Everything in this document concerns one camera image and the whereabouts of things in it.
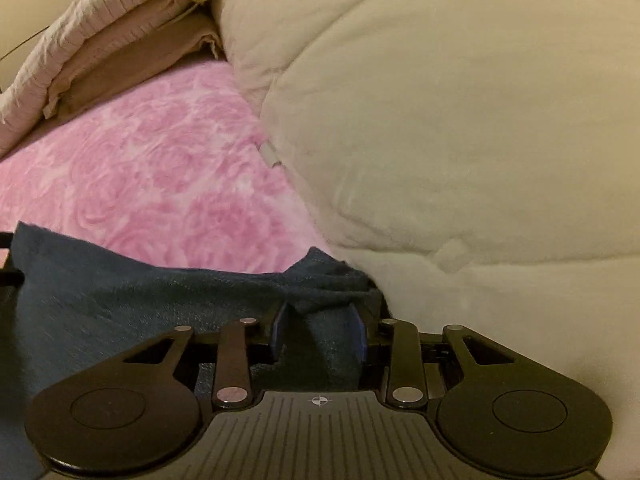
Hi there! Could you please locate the pink rose blanket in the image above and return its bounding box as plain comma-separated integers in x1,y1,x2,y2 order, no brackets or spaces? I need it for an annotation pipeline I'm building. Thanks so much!
0,57,332,275

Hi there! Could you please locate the white ribbed quilt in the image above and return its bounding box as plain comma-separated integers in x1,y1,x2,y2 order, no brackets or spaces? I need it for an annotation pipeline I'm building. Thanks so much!
0,0,226,157

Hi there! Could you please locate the tan folded cloth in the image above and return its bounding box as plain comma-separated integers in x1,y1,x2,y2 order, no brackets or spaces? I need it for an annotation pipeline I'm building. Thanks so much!
42,0,227,122

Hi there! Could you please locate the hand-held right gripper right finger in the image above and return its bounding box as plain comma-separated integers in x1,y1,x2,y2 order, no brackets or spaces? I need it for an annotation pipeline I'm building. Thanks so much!
349,304,516,409

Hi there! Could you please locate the cream fluffy blanket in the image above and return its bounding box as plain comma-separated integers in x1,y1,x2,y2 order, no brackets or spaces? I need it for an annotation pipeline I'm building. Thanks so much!
209,0,640,480

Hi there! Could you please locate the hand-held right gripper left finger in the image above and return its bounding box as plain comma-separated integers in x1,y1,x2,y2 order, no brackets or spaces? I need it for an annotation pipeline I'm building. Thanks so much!
122,304,292,409

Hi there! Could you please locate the dark blue fleece cloth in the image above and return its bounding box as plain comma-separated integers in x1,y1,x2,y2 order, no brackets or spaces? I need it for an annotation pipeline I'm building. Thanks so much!
0,220,385,480

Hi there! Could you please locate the cream wardrobe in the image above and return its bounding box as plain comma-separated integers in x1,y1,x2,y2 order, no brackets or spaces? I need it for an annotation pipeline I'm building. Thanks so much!
0,0,118,68

